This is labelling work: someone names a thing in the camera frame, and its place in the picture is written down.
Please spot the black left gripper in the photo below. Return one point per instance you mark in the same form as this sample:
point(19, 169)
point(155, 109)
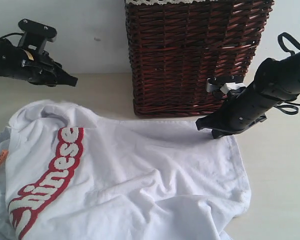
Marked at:
point(45, 71)

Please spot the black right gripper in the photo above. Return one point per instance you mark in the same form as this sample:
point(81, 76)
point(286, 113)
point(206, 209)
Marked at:
point(240, 115)

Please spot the white t-shirt with red logo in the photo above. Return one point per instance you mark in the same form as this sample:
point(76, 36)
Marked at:
point(67, 173)

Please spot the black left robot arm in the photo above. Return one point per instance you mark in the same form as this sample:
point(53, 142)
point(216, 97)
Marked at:
point(10, 61)

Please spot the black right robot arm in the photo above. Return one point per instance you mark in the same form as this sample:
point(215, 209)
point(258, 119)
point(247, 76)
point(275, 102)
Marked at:
point(274, 82)

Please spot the dark brown wicker basket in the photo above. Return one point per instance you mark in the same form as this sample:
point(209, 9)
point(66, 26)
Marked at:
point(174, 48)

